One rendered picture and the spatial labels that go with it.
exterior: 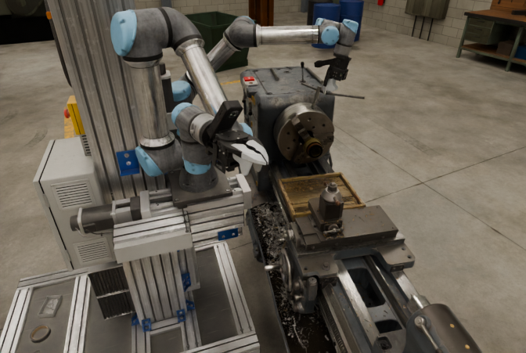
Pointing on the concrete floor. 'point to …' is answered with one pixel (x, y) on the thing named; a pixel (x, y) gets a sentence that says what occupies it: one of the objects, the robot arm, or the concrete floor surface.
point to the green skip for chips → (215, 34)
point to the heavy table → (261, 4)
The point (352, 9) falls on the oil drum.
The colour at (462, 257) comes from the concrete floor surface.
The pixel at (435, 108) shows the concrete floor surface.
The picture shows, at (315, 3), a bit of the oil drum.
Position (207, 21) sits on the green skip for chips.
